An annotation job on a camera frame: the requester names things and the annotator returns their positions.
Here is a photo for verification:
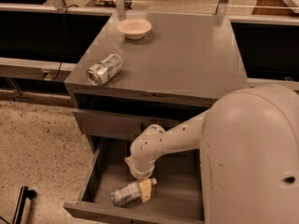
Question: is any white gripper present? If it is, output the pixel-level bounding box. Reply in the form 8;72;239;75
124;156;155;203

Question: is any clear plastic water bottle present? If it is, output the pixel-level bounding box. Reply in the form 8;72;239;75
110;177;157;206

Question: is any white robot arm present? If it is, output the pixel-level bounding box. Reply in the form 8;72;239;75
125;84;299;224

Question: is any grey open middle drawer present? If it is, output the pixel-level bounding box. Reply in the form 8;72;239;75
64;140;205;224

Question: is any grey top drawer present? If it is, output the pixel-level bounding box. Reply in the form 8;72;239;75
73;108;179;141

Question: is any grey drawer cabinet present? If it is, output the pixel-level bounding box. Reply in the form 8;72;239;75
64;10;251;154

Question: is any black metal stand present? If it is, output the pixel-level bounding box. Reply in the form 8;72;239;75
12;186;36;224

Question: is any silver green soda can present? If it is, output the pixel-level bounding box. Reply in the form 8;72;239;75
86;54;122;86

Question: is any white paper bowl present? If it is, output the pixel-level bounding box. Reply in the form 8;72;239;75
117;18;151;40

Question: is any black cable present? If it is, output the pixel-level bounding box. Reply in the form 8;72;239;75
50;4;80;81

